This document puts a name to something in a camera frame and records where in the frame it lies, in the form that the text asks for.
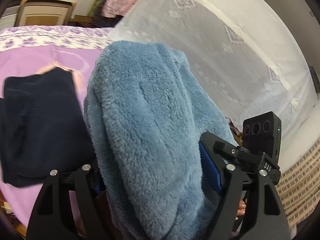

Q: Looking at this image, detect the dark patterned cloth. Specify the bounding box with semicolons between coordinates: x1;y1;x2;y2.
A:
91;0;118;28

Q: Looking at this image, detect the white lace cover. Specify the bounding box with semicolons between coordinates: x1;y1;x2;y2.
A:
107;0;318;175

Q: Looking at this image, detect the pink bedspread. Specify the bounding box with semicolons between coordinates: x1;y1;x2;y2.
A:
0;42;105;230

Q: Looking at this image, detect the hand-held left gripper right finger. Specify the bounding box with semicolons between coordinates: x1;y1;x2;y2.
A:
199;131;292;240

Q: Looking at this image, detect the blue fleece jacket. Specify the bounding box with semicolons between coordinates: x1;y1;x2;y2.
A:
83;41;242;240

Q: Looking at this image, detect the dark navy cloth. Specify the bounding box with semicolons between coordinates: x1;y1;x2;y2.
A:
0;69;98;188

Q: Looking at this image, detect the person's right hand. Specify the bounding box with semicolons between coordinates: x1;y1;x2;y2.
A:
236;200;248;217

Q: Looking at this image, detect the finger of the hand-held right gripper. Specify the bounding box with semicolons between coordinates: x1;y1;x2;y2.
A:
214;141;260;168

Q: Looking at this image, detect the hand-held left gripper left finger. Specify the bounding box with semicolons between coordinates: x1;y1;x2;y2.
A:
26;159;113;240

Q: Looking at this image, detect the wooden frame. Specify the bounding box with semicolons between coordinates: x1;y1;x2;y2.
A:
15;0;77;28

